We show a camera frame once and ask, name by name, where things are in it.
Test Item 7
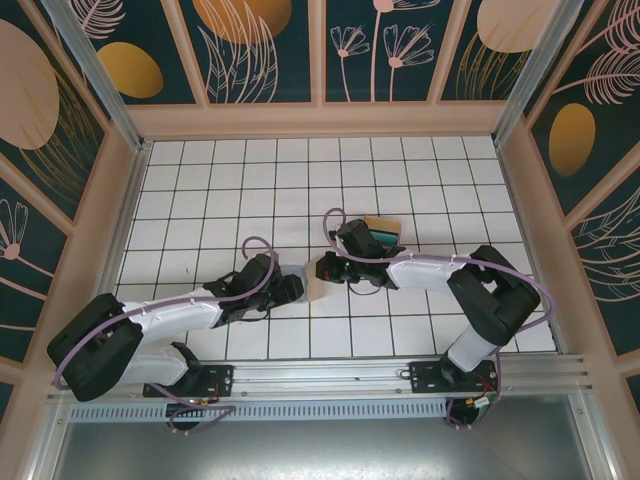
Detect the yellow credit card stack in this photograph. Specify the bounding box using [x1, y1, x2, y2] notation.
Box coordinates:
[364, 215, 403, 232]

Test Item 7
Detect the stack of coloured blocks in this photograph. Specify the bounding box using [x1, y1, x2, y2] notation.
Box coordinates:
[363, 214, 405, 251]

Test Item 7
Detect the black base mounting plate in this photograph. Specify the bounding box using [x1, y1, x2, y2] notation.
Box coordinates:
[143, 364, 236, 399]
[408, 360, 501, 394]

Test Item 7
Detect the grey metal sheet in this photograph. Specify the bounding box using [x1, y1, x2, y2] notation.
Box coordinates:
[49, 418, 594, 480]

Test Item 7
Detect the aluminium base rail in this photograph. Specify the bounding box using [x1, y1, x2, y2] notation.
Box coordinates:
[47, 353, 596, 404]

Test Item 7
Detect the purple cable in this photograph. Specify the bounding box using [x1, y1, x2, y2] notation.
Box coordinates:
[322, 208, 554, 431]
[53, 237, 279, 435]

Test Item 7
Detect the grey slotted cable duct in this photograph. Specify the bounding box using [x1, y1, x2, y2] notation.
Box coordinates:
[67, 399, 451, 422]

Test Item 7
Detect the aluminium frame post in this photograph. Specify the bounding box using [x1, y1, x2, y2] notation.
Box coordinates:
[39, 0, 154, 154]
[492, 0, 596, 146]

